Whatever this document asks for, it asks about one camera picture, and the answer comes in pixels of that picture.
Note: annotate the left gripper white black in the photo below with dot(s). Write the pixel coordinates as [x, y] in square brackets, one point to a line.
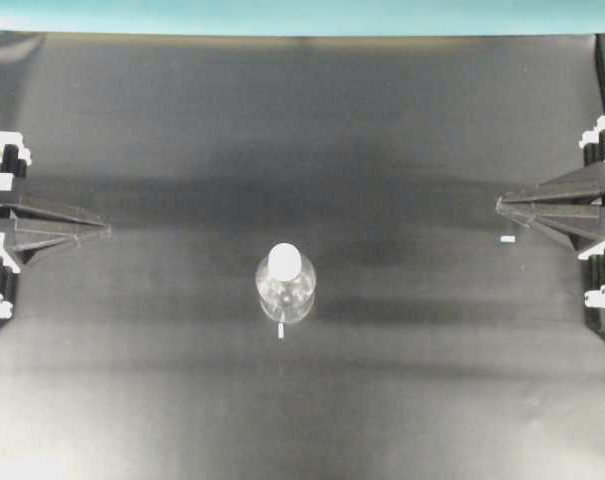
[21, 246]

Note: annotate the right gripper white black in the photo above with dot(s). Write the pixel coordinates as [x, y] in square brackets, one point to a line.
[570, 209]

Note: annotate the white bottle cap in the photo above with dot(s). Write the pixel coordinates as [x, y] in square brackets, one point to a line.
[284, 262]

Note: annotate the clear plastic bottle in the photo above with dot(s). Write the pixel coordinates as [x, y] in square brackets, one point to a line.
[286, 302]

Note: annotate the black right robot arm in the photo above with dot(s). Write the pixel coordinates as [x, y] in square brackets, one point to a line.
[571, 208]

